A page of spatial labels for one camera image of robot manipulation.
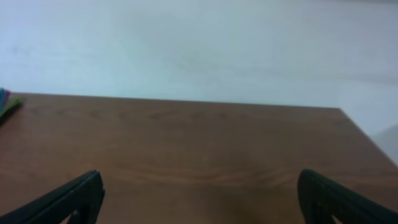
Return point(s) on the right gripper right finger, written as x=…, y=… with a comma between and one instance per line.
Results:
x=323, y=200

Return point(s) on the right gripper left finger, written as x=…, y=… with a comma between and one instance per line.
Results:
x=78, y=201

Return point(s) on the green folded cloth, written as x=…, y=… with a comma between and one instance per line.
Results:
x=10, y=106

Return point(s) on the purple folded cloth in stack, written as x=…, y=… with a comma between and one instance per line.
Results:
x=7, y=94

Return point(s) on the blue folded cloth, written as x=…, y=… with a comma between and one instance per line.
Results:
x=3, y=98

